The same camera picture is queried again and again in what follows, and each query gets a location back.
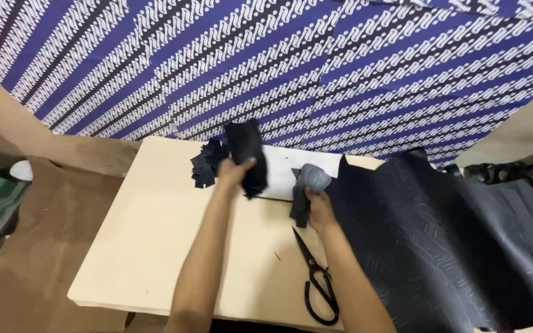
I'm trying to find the blue white patterned batik cloth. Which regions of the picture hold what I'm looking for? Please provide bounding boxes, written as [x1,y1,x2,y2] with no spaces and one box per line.
[0,0,533,168]

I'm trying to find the white paper sheet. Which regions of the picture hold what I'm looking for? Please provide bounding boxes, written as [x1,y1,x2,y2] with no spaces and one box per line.
[255,145,343,203]

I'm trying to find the grey-backed black leather piece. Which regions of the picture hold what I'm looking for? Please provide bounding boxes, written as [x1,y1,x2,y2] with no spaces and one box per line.
[289,163,332,228]

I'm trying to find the person's left hand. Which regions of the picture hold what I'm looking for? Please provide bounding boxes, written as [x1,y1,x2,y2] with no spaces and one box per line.
[218,157,257,191]

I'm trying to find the black leather bundle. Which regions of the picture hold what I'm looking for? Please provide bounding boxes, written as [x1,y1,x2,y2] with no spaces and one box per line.
[442,158,533,186]

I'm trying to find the stack of black leather cutouts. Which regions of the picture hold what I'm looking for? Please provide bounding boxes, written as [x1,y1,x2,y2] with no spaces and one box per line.
[224,118,268,199]

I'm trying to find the pile of black leather pieces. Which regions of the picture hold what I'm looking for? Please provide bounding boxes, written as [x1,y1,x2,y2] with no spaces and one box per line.
[190,139,230,189]

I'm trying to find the person's right hand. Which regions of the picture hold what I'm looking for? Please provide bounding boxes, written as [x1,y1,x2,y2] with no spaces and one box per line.
[304,187,340,234]

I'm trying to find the cream cutting board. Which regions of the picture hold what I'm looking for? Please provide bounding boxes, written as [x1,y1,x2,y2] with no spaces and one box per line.
[67,135,385,331]

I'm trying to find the large black leather sheet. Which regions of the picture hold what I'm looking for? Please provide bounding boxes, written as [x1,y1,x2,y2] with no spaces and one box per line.
[324,148,533,333]

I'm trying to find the black scissors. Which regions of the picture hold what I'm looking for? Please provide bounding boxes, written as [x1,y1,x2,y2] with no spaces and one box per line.
[291,226,340,326]

